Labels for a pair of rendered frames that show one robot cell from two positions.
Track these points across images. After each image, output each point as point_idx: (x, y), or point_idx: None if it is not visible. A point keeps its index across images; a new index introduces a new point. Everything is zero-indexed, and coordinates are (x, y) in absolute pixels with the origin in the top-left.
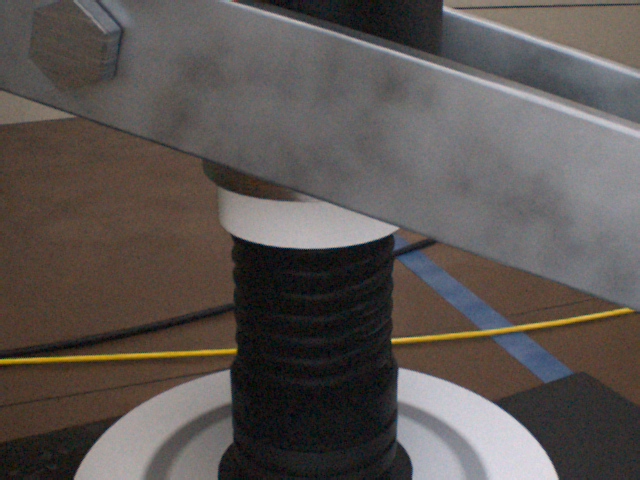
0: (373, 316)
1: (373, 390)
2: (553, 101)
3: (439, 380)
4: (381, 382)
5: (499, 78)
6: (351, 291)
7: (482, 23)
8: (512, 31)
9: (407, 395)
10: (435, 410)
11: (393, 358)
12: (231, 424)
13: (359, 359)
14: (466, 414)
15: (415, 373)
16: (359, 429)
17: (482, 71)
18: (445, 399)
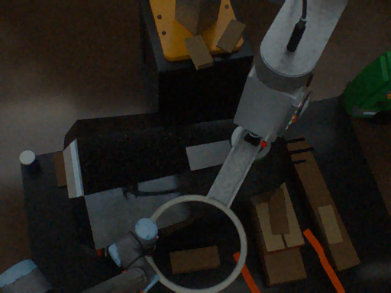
0: (250, 136)
1: (248, 139)
2: (240, 133)
3: (264, 155)
4: (249, 140)
5: (242, 131)
6: (249, 133)
7: (262, 138)
8: (261, 140)
9: (262, 151)
10: (259, 152)
11: (253, 142)
12: (260, 136)
13: (248, 136)
14: (257, 155)
15: (266, 153)
16: (247, 139)
17: (243, 130)
18: (260, 154)
